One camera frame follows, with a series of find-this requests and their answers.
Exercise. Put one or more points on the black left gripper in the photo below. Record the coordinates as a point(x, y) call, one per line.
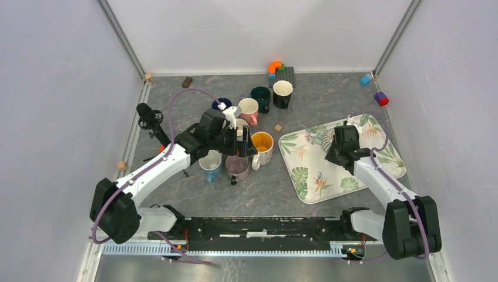
point(250, 150)

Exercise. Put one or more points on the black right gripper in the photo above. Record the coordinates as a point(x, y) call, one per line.
point(329, 155)

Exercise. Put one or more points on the cream upside-down mug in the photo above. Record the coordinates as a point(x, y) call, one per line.
point(264, 144)

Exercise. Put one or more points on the lilac mug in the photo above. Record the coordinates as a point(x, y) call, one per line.
point(238, 168)

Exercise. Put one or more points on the pink mug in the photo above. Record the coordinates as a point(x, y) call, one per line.
point(249, 111)

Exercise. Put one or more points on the light blue mug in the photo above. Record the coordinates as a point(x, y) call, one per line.
point(212, 165)

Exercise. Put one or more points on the dark green mug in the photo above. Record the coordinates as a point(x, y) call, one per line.
point(263, 97)

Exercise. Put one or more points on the dark blue mug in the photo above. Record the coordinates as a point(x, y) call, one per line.
point(221, 101)

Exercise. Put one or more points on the black octagonal mug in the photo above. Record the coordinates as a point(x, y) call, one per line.
point(282, 91)

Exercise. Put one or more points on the white striped mug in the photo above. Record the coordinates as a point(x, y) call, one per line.
point(327, 139)

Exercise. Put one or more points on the white ribbed mug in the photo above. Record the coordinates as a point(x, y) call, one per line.
point(240, 123)

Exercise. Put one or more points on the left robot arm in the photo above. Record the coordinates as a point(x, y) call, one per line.
point(116, 207)

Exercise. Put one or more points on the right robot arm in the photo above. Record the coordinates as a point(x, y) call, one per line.
point(410, 226)

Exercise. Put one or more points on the floral white tray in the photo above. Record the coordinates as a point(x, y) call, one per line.
point(314, 178)

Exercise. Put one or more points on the purple and red block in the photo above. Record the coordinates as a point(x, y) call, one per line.
point(381, 99)

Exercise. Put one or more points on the light blue block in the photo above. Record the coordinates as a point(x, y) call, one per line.
point(367, 78)

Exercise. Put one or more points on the grey lego baseplate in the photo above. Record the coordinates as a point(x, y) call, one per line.
point(288, 75)

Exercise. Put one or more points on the orange curved lego brick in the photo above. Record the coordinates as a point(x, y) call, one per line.
point(274, 66)

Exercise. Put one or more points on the brown block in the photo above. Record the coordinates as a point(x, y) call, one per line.
point(187, 82)

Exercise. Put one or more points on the wooden cube at corner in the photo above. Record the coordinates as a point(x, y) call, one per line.
point(148, 77)

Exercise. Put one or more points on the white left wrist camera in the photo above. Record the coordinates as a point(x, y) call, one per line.
point(232, 113)

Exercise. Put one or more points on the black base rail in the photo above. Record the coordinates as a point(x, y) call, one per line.
point(262, 233)

